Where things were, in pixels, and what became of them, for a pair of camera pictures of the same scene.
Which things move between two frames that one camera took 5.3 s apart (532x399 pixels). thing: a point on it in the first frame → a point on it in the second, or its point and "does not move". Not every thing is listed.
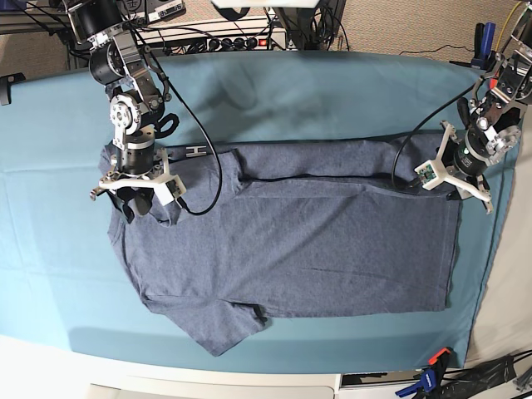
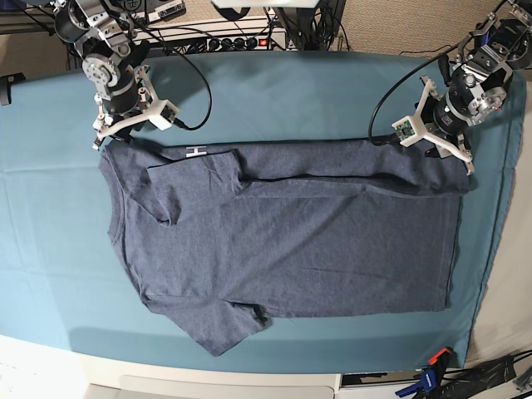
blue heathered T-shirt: x=340 y=227 does not move
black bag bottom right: x=462 y=386 does not move
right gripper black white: x=137 y=164 → x=135 y=103
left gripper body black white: x=463 y=158 → x=445 y=119
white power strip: x=273 y=41 does not move
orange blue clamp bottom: x=431 y=379 does not move
